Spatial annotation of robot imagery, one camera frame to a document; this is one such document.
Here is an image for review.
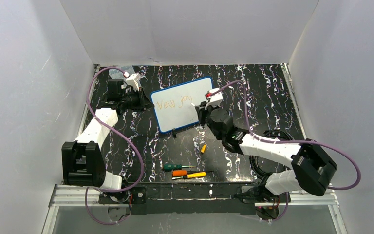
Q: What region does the yellow marker cap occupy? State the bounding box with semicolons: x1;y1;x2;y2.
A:
200;145;207;154

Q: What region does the blue framed whiteboard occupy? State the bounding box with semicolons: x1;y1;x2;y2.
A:
150;77;213;133

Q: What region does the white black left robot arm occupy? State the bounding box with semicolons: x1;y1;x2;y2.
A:
61;74;154;190

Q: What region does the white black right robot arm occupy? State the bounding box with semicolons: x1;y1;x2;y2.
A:
194;102;337;196

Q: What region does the clear plastic compartment box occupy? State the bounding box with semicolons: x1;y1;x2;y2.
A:
108;65;136;81

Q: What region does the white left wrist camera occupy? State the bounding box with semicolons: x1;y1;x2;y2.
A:
123;72;142;92

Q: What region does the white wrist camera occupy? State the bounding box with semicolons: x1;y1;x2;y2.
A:
123;72;142;92
205;88;224;109

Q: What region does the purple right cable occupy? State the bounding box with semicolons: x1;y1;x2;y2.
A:
204;80;362;222

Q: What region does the purple cable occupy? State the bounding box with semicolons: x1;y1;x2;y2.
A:
84;67;146;226
204;80;362;222

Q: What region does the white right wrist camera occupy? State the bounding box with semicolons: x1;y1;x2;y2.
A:
205;88;224;109

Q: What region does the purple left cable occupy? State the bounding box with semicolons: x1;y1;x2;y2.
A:
84;67;146;226

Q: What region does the black coiled cable bundle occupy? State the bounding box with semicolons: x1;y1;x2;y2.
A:
249;130;296;181

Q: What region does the yellow handled screwdriver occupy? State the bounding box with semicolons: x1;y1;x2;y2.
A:
172;172;207;180

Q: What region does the orange handled screwdriver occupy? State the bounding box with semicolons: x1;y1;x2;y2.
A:
172;170;212;178

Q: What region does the green handled screwdriver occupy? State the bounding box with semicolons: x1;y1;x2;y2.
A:
162;163;196;172

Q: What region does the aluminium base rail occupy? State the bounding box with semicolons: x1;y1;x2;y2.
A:
48;182;340;208

